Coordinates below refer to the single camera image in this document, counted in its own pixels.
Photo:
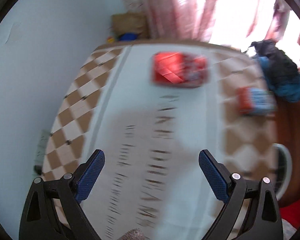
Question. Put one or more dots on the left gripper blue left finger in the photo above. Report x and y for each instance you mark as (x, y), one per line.
(86, 175)

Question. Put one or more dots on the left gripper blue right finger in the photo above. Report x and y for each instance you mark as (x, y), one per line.
(216, 175)

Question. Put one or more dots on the white trash bin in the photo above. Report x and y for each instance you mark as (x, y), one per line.
(283, 171)

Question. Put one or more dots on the checkered bed sheet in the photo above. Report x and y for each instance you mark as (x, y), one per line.
(152, 135)

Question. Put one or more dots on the red pillow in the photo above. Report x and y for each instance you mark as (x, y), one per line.
(291, 214)

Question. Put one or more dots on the blue and red milk carton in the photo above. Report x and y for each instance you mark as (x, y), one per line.
(255, 101)

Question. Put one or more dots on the crushed red soda can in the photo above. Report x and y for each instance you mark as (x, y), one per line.
(179, 69)

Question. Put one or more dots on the blue black clothes pile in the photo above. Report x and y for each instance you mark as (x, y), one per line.
(280, 72)

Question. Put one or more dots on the blue round container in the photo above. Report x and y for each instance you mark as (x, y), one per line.
(128, 37)

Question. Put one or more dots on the brown cardboard box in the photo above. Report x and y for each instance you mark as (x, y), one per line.
(130, 22)

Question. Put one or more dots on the pink floral curtain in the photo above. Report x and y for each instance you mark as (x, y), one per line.
(234, 23)

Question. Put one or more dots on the wall power outlet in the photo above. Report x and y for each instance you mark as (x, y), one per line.
(40, 152)

